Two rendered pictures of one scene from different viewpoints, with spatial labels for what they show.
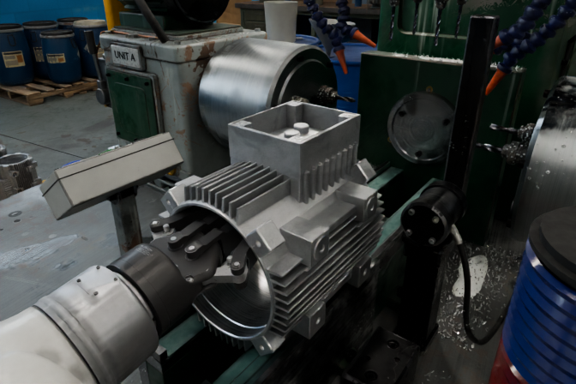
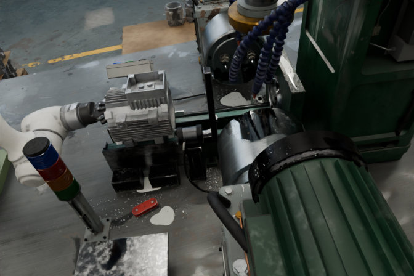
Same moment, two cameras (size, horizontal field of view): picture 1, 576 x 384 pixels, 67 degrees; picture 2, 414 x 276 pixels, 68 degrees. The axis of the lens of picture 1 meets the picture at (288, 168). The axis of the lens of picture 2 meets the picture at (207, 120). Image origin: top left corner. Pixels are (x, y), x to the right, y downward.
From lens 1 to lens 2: 0.87 m
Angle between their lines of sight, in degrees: 47
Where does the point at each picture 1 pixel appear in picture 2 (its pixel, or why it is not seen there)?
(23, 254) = not seen: hidden behind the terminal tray
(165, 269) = (85, 111)
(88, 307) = (66, 111)
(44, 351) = (55, 116)
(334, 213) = (139, 117)
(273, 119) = (151, 75)
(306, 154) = (129, 96)
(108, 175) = (121, 71)
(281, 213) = (122, 109)
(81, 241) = not seen: hidden behind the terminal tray
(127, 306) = (73, 115)
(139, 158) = (133, 68)
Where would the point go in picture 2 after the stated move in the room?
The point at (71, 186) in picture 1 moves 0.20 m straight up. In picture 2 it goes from (109, 71) to (90, 23)
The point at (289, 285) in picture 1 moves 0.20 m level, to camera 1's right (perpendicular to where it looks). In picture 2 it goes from (112, 130) to (147, 164)
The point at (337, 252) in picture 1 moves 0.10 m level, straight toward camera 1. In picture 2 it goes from (138, 129) to (109, 143)
